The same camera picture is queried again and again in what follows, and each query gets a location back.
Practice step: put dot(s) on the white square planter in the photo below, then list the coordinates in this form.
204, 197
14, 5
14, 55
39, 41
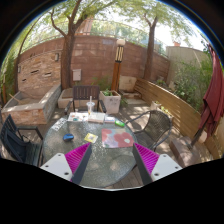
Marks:
111, 100

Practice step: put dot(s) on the wooden slat bench fence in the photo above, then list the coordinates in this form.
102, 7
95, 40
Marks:
186, 118

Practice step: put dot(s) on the small patterned booklet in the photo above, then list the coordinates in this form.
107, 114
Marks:
109, 119

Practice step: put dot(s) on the right tree trunk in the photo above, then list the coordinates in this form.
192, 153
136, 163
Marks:
150, 49

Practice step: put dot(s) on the round glass patio table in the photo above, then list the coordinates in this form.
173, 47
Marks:
99, 154

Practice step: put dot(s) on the wooden lamp post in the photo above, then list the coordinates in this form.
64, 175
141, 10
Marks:
117, 64

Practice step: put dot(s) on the blue computer mouse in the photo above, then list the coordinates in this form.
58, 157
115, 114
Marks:
68, 137

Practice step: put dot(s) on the wicker metal chair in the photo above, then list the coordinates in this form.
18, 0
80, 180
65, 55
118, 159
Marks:
151, 128

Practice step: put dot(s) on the left tree trunk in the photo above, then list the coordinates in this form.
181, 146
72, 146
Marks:
75, 19

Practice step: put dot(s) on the tree trunk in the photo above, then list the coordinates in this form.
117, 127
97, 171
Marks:
75, 19
150, 49

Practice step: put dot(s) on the closed red patio umbrella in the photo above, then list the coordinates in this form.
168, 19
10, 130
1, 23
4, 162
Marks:
213, 100

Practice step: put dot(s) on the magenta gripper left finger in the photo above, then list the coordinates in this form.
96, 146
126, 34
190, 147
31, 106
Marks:
70, 166

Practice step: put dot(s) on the dark wooden slat chair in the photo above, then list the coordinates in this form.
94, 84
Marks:
86, 92

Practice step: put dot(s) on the plastic cup with straw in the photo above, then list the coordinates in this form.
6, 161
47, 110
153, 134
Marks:
90, 105

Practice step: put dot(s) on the yellow coaster card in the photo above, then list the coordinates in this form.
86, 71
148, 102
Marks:
91, 138

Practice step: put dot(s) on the black metal chair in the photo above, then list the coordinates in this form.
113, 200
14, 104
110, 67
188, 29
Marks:
20, 147

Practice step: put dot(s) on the floral mouse pad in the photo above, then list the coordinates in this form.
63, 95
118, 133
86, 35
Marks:
116, 138

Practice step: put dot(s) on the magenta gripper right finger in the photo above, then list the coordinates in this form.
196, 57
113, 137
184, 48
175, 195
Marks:
153, 166

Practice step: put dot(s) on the stone raised planter bed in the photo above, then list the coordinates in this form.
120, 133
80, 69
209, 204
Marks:
35, 106

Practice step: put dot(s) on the green oval object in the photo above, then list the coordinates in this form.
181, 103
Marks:
119, 123

